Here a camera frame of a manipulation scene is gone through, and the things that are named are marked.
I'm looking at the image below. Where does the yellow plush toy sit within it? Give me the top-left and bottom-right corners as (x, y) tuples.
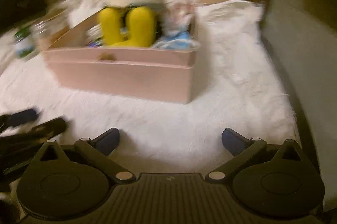
(98, 6), (156, 48)

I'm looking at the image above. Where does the blue soft cloth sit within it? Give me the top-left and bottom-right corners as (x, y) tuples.
(150, 31), (201, 51)

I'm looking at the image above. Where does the white fluffy rug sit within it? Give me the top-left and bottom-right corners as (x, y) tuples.
(1, 0), (296, 174)

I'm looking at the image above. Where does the green white bottle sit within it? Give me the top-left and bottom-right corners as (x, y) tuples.
(14, 26), (36, 60)

